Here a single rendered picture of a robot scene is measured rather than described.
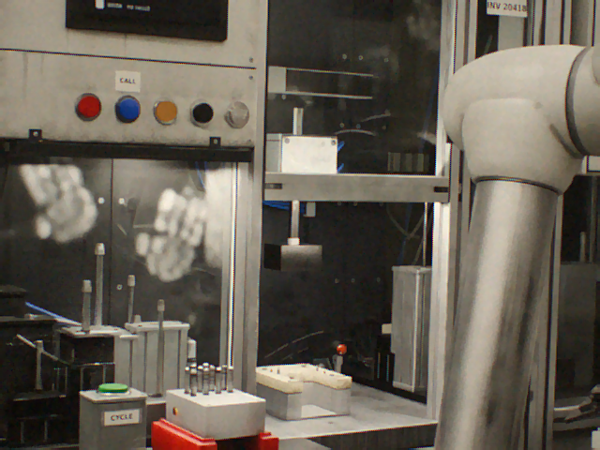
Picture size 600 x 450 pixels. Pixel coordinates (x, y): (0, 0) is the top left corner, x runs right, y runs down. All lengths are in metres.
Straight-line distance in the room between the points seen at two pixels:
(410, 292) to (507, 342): 0.85
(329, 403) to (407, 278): 0.31
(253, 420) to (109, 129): 0.46
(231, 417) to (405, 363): 0.68
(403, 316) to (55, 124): 0.87
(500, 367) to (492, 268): 0.12
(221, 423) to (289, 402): 0.40
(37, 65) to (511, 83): 0.66
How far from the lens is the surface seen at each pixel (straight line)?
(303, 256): 2.11
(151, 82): 1.76
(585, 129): 1.43
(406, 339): 2.28
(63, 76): 1.71
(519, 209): 1.44
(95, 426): 1.64
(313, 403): 2.17
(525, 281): 1.44
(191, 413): 1.69
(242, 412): 1.68
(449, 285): 2.08
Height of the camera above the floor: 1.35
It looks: 3 degrees down
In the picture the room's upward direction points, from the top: 2 degrees clockwise
